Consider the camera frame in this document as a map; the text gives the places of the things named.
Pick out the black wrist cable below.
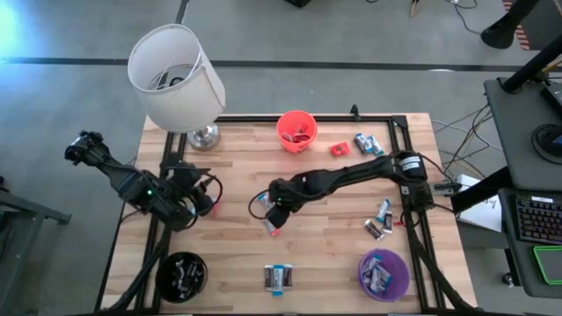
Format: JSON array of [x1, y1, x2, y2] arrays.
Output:
[[188, 173, 224, 229], [247, 190, 270, 220]]

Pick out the white paper sheet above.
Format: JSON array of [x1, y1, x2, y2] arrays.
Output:
[[457, 195, 504, 233]]

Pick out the black plastic bucket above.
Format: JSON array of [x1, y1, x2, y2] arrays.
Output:
[[155, 251, 209, 305]]

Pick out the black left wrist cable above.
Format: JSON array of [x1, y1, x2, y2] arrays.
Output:
[[188, 173, 224, 229]]

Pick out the backlit black keyboard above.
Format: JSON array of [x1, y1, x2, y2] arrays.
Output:
[[515, 195, 562, 246]]

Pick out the black cable bundle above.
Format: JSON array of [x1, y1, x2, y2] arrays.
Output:
[[406, 205, 473, 313], [104, 219, 173, 313]]

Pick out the black stand foot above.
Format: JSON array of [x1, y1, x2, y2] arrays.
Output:
[[480, 0, 541, 50]]

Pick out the grey metal side table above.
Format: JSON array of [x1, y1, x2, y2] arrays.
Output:
[[0, 175, 72, 316]]

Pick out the round black stand base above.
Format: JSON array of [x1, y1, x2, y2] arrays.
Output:
[[530, 123, 562, 167]]

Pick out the black floor cable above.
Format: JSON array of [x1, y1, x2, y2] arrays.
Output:
[[443, 0, 484, 37]]

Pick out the black monitor pole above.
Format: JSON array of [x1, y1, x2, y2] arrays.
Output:
[[500, 34, 562, 94]]

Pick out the white power adapter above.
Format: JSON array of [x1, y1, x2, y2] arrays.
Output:
[[456, 173, 483, 195]]

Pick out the dark grey desk top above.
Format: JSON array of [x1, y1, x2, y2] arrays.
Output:
[[498, 188, 562, 300]]

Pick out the white shade silver table lamp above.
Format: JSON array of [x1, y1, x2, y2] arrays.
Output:
[[126, 23, 227, 153]]

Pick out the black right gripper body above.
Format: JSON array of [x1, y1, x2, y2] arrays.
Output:
[[263, 201, 293, 230]]

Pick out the black desk device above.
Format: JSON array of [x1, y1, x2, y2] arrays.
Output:
[[539, 82, 562, 119]]

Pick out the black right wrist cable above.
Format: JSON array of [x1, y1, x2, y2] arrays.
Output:
[[247, 190, 270, 220]]

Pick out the orange pumpkin face bucket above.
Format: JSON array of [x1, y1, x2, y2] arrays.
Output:
[[276, 109, 319, 154]]

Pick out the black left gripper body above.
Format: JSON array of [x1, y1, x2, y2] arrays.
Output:
[[164, 161, 203, 190]]

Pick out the purple pumpkin face bucket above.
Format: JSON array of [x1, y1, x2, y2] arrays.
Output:
[[357, 248, 411, 303]]

